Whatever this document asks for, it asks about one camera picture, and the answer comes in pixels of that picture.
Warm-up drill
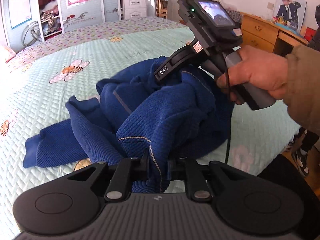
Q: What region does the blue knit sweater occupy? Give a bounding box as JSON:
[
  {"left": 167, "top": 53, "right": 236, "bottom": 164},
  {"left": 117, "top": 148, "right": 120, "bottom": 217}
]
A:
[{"left": 23, "top": 57, "right": 234, "bottom": 193}]

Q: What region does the person's right hand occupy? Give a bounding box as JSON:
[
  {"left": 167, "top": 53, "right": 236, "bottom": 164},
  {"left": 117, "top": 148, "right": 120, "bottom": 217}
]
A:
[{"left": 216, "top": 46, "right": 288, "bottom": 100}]

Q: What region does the wooden dresser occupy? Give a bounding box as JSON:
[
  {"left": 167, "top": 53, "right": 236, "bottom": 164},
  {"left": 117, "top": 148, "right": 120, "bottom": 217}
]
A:
[{"left": 241, "top": 12, "right": 308, "bottom": 56}]

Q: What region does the child pilot portrait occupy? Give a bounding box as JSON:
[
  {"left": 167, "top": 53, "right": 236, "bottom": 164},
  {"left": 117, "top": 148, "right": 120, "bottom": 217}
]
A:
[{"left": 273, "top": 0, "right": 307, "bottom": 33}]

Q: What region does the white drawer cabinet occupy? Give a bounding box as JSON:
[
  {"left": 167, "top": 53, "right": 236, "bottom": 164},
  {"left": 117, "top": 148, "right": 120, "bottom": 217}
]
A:
[{"left": 123, "top": 0, "right": 147, "bottom": 20}]

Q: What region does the mint quilted bee bedspread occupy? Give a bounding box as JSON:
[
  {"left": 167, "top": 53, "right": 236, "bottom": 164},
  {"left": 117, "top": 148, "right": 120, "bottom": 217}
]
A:
[{"left": 1, "top": 18, "right": 299, "bottom": 239}]

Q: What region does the floral pillow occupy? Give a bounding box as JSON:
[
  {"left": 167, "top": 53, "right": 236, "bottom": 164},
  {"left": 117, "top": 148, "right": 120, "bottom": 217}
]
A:
[{"left": 0, "top": 45, "right": 16, "bottom": 63}]

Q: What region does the sliding door wardrobe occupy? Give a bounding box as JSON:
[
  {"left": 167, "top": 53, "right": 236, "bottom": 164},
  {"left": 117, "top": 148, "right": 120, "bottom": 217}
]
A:
[{"left": 0, "top": 0, "right": 151, "bottom": 53}]

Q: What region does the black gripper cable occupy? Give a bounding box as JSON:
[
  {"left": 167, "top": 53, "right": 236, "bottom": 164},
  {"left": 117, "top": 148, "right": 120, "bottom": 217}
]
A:
[{"left": 215, "top": 49, "right": 232, "bottom": 165}]

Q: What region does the coiled grey hose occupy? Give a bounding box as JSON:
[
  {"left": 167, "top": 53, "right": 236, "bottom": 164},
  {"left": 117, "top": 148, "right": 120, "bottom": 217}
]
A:
[{"left": 21, "top": 21, "right": 42, "bottom": 48}]

